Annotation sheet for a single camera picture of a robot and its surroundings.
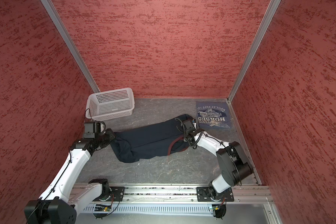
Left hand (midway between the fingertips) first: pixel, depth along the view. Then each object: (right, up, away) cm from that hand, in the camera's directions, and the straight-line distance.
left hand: (116, 137), depth 81 cm
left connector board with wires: (-4, -36, -9) cm, 37 cm away
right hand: (+46, -3, +11) cm, 47 cm away
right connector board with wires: (+58, -35, -12) cm, 69 cm away
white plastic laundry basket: (-22, +21, +36) cm, 47 cm away
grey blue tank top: (+66, +13, +26) cm, 72 cm away
